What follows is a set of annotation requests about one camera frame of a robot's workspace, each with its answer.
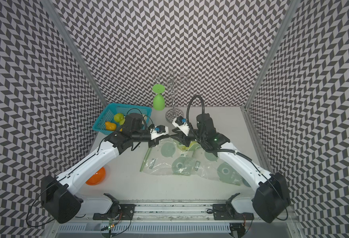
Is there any aluminium front rail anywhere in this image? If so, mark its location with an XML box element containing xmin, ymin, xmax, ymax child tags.
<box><xmin>51</xmin><ymin>200</ymin><xmax>298</xmax><ymax>222</ymax></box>

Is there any yellow pear bag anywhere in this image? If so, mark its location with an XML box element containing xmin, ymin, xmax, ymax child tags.
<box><xmin>105</xmin><ymin>122</ymin><xmax>117</xmax><ymax>131</ymax></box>

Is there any green plastic wine glass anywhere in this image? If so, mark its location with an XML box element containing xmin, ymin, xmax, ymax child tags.
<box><xmin>152</xmin><ymin>84</ymin><xmax>165</xmax><ymax>111</ymax></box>

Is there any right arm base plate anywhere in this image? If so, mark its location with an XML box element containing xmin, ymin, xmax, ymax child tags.
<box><xmin>212</xmin><ymin>204</ymin><xmax>254</xmax><ymax>221</ymax></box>

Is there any chrome glass holder stand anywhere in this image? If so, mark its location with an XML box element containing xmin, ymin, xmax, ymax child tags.
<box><xmin>153</xmin><ymin>70</ymin><xmax>189</xmax><ymax>123</ymax></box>

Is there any zip-top bag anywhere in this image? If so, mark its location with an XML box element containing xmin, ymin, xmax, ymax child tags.
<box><xmin>193</xmin><ymin>147</ymin><xmax>250</xmax><ymax>187</ymax></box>
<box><xmin>176</xmin><ymin>141</ymin><xmax>200</xmax><ymax>152</ymax></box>
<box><xmin>140</xmin><ymin>138</ymin><xmax>195</xmax><ymax>176</ymax></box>

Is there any orange bowl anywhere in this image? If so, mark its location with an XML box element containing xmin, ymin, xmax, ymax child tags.
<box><xmin>85</xmin><ymin>167</ymin><xmax>106</xmax><ymax>185</ymax></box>

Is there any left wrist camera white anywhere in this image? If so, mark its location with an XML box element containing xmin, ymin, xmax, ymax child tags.
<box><xmin>150</xmin><ymin>125</ymin><xmax>169</xmax><ymax>140</ymax></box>

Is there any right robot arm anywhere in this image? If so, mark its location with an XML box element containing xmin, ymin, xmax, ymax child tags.
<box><xmin>172</xmin><ymin>113</ymin><xmax>290</xmax><ymax>223</ymax></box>

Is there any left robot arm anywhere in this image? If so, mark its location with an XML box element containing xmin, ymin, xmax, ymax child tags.
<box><xmin>41</xmin><ymin>113</ymin><xmax>170</xmax><ymax>224</ymax></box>

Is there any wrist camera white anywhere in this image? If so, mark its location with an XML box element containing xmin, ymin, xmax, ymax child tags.
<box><xmin>172</xmin><ymin>116</ymin><xmax>190</xmax><ymax>136</ymax></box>
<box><xmin>150</xmin><ymin>125</ymin><xmax>169</xmax><ymax>140</ymax></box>

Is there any green pear bag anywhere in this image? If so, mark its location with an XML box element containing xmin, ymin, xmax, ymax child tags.
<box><xmin>114</xmin><ymin>113</ymin><xmax>125</xmax><ymax>123</ymax></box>
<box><xmin>119</xmin><ymin>118</ymin><xmax>126</xmax><ymax>125</ymax></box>

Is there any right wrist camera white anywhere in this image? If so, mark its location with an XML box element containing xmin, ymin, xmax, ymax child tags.
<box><xmin>172</xmin><ymin>116</ymin><xmax>190</xmax><ymax>136</ymax></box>

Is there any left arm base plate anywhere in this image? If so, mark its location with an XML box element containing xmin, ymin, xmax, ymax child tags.
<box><xmin>93</xmin><ymin>203</ymin><xmax>136</xmax><ymax>221</ymax></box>

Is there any teal plastic basket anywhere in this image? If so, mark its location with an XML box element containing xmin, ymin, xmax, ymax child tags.
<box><xmin>92</xmin><ymin>103</ymin><xmax>152</xmax><ymax>135</ymax></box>

